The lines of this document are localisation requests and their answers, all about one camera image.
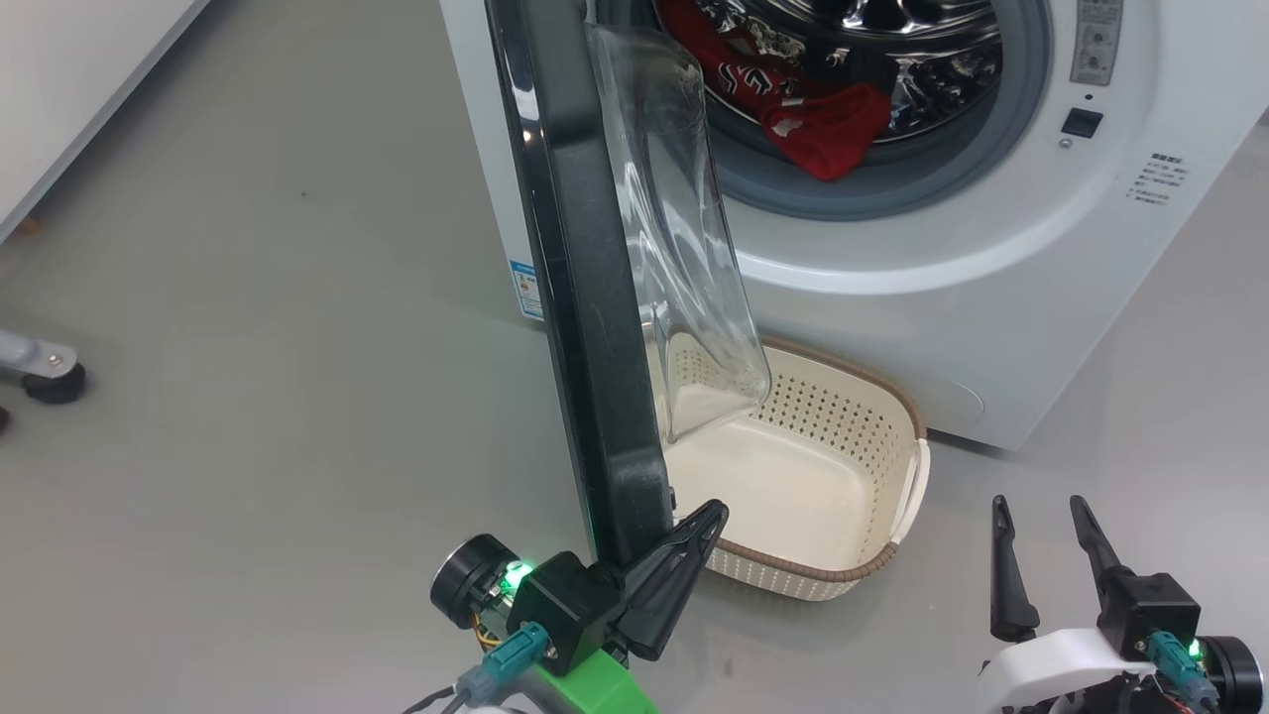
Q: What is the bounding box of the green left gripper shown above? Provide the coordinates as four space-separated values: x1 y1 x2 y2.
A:
533 499 731 714

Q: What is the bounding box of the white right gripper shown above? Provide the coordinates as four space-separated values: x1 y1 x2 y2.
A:
977 495 1161 714

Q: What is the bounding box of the black round glass washer door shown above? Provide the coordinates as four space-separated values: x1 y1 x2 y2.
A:
484 0 772 571

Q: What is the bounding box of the red garment with white trim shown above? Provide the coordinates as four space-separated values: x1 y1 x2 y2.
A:
761 82 890 182

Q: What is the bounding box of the beige perforated laundry basket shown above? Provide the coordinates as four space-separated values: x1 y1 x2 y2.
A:
649 335 931 604

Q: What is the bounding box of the white front-load washing machine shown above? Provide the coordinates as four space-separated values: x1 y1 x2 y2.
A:
441 0 1269 452

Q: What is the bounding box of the steel washing machine drum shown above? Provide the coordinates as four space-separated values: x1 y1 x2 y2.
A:
684 0 1004 145

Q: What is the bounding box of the blue energy label sticker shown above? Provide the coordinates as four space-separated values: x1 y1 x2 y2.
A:
509 260 546 320

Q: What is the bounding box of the grey instruction sticker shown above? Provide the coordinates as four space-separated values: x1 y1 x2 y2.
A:
1071 0 1124 87

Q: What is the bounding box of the white partition panel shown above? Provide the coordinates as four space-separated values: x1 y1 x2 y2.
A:
0 0 211 244

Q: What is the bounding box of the right camera cable teal plug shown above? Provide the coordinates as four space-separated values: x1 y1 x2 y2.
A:
1148 632 1220 714

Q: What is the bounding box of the camera cable teal plug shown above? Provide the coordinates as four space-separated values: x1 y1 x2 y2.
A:
1148 632 1220 714
402 623 551 714

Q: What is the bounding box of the left camera cable teal plug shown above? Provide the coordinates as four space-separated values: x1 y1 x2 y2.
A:
402 623 551 714

